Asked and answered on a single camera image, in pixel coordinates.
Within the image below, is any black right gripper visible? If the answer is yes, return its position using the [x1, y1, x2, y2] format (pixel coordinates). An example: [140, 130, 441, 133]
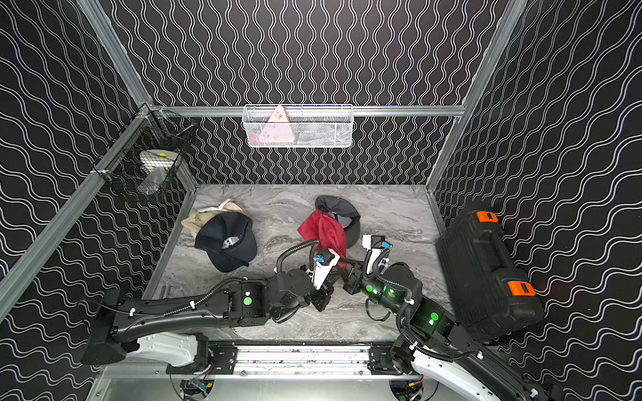
[334, 256, 406, 322]

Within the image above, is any red and black cap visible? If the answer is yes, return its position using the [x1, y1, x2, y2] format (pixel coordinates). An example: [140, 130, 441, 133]
[298, 211, 347, 258]

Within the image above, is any navy blue baseball cap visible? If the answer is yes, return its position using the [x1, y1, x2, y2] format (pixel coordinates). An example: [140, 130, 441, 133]
[195, 212, 257, 273]

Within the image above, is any dark grey cap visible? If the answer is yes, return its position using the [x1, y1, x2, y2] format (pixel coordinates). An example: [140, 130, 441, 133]
[315, 195, 361, 248]

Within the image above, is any beige cap with black lettering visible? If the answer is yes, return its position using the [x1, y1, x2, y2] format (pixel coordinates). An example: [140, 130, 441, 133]
[182, 199, 242, 236]

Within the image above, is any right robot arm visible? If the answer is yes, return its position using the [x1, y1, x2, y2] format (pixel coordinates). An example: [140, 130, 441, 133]
[344, 260, 563, 400]

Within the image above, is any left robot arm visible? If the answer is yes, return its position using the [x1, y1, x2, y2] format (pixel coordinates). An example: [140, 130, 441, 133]
[81, 269, 334, 368]

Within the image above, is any black plastic tool case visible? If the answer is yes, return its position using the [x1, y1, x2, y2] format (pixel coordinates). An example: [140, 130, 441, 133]
[436, 202, 544, 341]

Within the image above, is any pink triangular card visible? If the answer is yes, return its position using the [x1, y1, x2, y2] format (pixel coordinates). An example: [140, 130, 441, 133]
[257, 105, 295, 145]

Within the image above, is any white item in black basket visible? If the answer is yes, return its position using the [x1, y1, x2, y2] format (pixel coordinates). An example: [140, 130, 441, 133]
[136, 150, 179, 195]

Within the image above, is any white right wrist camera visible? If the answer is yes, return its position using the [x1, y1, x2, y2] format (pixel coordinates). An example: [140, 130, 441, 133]
[362, 235, 393, 277]

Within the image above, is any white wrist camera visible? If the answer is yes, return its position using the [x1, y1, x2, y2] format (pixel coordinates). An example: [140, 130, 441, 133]
[362, 235, 393, 277]
[312, 248, 341, 290]

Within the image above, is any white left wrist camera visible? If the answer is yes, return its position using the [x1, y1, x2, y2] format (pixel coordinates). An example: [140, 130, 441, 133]
[312, 248, 341, 290]

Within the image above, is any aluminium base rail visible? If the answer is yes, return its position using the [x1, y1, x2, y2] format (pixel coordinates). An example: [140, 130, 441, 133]
[167, 342, 404, 379]

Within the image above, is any white wire wall basket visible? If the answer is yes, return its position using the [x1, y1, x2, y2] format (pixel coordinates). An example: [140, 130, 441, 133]
[242, 104, 354, 149]

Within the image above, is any black wire mesh basket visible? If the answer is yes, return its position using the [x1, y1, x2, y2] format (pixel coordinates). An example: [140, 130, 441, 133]
[99, 105, 197, 202]

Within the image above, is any aluminium corner frame post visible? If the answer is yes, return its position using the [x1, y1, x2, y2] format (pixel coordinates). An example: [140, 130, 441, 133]
[77, 0, 153, 107]

